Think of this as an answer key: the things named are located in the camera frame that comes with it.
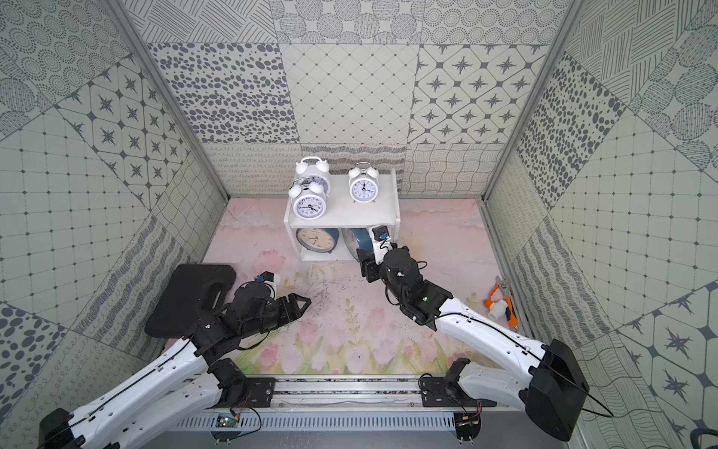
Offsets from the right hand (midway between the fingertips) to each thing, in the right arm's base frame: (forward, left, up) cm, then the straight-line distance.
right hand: (370, 248), depth 77 cm
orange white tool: (-6, -42, -22) cm, 47 cm away
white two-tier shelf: (+1, +13, -7) cm, 15 cm away
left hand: (-14, +17, -9) cm, 23 cm away
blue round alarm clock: (+3, +15, 0) cm, 16 cm away
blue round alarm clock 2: (0, +4, +5) cm, 6 cm away
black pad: (-6, +56, -16) cm, 59 cm away
